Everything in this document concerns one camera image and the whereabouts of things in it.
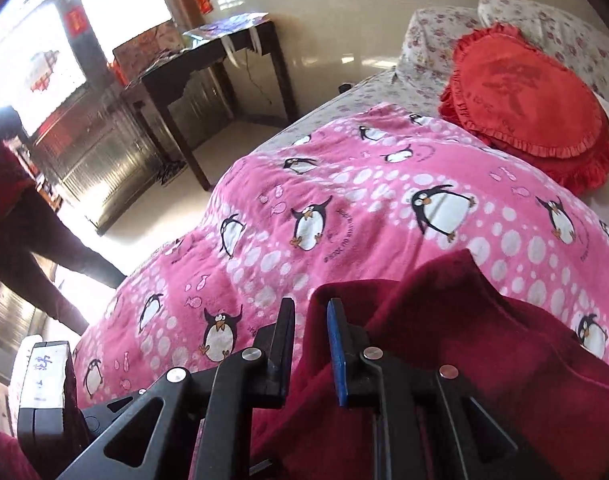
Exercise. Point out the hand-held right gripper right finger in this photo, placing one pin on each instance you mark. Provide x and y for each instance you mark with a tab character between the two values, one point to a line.
338	350

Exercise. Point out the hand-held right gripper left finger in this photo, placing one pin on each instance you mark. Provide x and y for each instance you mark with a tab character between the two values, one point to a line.
284	340

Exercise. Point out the dark red garment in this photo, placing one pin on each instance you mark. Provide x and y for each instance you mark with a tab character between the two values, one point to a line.
464	340

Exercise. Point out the person's legs in dark trousers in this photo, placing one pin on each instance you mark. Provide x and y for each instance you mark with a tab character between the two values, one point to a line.
44	255

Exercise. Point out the pink penguin blanket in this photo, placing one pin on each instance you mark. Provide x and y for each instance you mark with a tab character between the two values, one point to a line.
364	195

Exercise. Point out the patterned door mat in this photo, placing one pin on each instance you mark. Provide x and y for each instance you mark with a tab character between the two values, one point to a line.
172	172

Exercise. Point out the person's red top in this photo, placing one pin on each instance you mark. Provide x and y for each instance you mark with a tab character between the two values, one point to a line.
2	180

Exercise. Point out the metal door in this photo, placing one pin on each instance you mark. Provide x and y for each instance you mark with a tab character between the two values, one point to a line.
99	160

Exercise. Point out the small black object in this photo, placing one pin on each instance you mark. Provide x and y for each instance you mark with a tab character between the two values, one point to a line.
344	86

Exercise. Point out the dark wooden table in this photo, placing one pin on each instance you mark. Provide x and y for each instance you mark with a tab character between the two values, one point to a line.
219	75

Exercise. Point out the red ruffled cushion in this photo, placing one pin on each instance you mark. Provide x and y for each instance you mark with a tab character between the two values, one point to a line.
579	165

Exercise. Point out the red heart cushion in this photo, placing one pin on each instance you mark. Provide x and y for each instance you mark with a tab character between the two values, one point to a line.
519	87

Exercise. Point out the papers on table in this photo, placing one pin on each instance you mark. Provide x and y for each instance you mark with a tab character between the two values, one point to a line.
224	25

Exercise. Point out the patterned cardboard box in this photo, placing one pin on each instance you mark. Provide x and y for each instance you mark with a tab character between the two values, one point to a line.
147	47

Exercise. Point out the floral pillow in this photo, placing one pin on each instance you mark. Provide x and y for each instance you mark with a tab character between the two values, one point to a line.
574	35

